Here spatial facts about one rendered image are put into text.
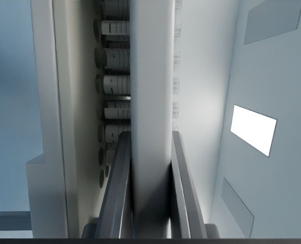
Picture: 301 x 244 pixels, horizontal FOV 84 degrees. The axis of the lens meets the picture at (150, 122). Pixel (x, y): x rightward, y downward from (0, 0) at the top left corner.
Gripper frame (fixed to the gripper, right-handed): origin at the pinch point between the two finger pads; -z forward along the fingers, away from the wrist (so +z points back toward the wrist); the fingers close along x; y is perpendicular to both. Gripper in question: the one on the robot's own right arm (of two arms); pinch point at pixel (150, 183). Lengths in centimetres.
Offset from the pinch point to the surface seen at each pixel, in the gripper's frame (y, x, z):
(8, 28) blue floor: 18, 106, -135
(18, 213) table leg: 44, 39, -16
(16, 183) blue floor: 114, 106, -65
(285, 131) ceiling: 145, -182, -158
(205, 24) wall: 58, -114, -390
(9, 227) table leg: 44, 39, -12
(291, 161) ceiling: 169, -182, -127
